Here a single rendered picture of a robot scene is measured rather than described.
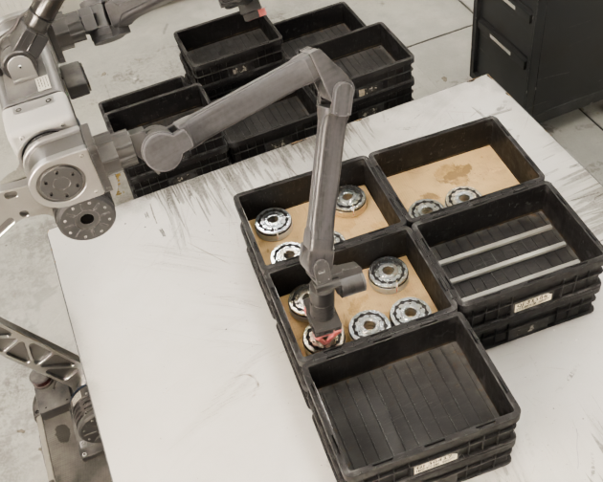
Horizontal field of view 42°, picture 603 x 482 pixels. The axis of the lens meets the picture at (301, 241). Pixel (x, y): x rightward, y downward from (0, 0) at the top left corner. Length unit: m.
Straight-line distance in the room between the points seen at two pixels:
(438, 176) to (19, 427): 1.74
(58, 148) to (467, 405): 1.04
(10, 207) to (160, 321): 0.53
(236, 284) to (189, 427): 0.46
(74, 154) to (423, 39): 3.05
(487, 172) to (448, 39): 2.08
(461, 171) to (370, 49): 1.22
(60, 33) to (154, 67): 2.50
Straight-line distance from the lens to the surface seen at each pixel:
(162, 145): 1.57
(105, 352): 2.26
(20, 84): 1.75
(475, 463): 1.89
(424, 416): 1.86
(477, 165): 2.38
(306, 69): 1.63
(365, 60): 3.39
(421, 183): 2.33
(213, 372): 2.13
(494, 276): 2.10
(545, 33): 3.36
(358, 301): 2.04
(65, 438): 2.72
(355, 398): 1.89
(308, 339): 1.95
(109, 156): 1.58
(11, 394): 3.20
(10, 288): 3.54
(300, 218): 2.25
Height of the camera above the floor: 2.44
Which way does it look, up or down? 47 degrees down
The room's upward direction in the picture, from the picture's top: 9 degrees counter-clockwise
